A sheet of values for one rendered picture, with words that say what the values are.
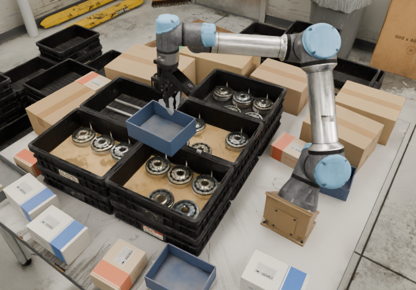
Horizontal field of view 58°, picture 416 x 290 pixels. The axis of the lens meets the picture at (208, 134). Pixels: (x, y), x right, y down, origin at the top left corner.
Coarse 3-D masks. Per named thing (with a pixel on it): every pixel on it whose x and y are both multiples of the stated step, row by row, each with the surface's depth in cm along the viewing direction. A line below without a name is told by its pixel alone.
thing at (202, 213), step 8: (192, 152) 151; (216, 160) 147; (232, 168) 144; (112, 176) 142; (224, 176) 141; (112, 184) 138; (224, 184) 139; (120, 192) 138; (128, 192) 135; (216, 192) 135; (144, 200) 133; (152, 200) 132; (208, 200) 132; (160, 208) 131; (168, 208) 130; (208, 208) 131; (176, 216) 129; (184, 216) 127; (200, 216) 127; (192, 224) 127
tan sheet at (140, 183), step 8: (144, 168) 158; (136, 176) 154; (144, 176) 154; (128, 184) 151; (136, 184) 151; (144, 184) 151; (152, 184) 151; (160, 184) 151; (168, 184) 151; (136, 192) 148; (144, 192) 148; (176, 192) 148; (184, 192) 148; (192, 192) 148; (176, 200) 145; (192, 200) 145; (200, 200) 145; (200, 208) 142
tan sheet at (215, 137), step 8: (208, 128) 177; (216, 128) 177; (200, 136) 173; (208, 136) 173; (216, 136) 173; (224, 136) 173; (208, 144) 169; (216, 144) 169; (224, 144) 169; (216, 152) 165; (224, 152) 165; (232, 152) 165; (240, 152) 165; (232, 160) 161
